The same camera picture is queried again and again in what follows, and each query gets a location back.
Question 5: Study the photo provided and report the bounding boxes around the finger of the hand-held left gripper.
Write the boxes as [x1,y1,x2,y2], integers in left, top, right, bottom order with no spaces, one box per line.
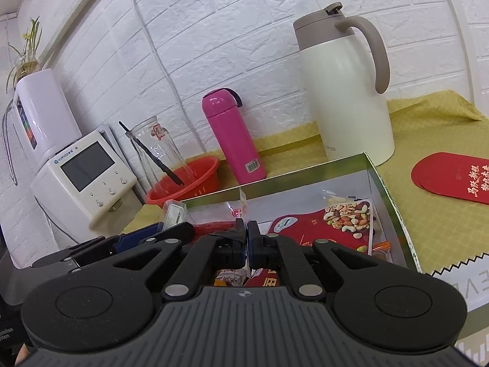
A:
[57,222,164,259]
[32,222,196,273]

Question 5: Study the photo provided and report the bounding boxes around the green plant in vase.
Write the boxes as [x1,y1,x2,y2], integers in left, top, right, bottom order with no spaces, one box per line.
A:
[7,16,43,85]

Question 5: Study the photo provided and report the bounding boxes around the white purple water purifier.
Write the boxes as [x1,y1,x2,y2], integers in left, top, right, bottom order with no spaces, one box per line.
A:
[2,69,83,169]

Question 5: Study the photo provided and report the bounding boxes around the white wall pipe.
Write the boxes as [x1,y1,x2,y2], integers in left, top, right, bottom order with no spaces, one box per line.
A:
[436,0,482,104]

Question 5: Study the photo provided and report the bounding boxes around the brown red snack packet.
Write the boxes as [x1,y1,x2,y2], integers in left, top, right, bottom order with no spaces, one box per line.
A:
[213,268,245,288]

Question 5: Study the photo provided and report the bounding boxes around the yellow tablecloth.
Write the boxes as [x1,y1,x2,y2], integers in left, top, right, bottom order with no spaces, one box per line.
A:
[122,90,489,276]

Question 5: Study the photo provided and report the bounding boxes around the thin clear snack packet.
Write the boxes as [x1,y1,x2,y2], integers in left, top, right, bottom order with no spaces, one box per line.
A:
[229,187,255,280]

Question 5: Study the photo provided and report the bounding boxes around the dark grey object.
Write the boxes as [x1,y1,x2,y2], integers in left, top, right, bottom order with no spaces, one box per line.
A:
[0,248,37,367]

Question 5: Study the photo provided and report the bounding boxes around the red envelope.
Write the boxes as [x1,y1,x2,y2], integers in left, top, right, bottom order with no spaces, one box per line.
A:
[411,152,489,204]

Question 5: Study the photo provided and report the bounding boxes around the clear glass carafe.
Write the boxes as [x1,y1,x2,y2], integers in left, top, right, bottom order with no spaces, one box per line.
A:
[125,116,192,196]

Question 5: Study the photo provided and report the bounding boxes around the flexible metal hose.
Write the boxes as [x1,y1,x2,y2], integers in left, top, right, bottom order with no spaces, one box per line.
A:
[1,99,20,186]

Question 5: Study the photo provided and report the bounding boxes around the cream thermal jug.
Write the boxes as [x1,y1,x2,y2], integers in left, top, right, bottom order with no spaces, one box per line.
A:
[293,2,396,167]

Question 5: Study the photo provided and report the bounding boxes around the white wall unit blue print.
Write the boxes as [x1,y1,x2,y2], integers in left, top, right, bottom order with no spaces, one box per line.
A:
[17,0,121,71]

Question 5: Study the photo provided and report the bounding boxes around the red clear snack packet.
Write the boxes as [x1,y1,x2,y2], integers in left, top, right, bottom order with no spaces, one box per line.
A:
[162,200,239,239]

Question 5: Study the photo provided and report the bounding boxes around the red plastic basket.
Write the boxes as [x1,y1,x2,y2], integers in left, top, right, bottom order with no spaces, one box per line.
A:
[144,155,221,209]

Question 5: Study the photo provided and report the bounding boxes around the white cardboard box green rim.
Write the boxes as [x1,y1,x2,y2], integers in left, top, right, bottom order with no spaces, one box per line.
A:
[179,152,421,275]

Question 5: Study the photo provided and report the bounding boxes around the small clear yellow snack packet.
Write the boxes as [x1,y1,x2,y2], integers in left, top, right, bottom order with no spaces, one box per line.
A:
[324,189,358,209]

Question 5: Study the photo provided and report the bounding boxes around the red packet yellow print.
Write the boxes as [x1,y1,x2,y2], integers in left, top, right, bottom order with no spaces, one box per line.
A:
[244,268,285,288]

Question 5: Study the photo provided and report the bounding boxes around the clear cookie bag orange zip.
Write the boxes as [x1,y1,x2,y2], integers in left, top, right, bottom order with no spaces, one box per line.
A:
[357,239,392,261]

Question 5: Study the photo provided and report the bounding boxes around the white appliance with screen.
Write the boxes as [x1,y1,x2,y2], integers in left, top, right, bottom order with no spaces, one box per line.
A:
[31,130,138,231]

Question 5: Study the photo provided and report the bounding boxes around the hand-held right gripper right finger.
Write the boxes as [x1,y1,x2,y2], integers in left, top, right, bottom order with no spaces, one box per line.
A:
[248,220,388,301]

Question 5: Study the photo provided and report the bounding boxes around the white wall cable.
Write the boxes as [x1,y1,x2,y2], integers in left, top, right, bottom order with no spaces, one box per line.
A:
[118,0,199,150]

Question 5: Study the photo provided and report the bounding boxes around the red mixed nuts packet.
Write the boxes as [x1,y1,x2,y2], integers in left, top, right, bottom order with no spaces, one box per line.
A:
[265,199,373,254]

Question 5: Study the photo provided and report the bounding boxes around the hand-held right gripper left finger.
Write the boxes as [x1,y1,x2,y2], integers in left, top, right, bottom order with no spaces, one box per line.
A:
[103,219,247,301]

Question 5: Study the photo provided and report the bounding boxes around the pink thermos bottle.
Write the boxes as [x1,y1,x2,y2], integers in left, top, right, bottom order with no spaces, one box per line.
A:
[202,88,267,185]

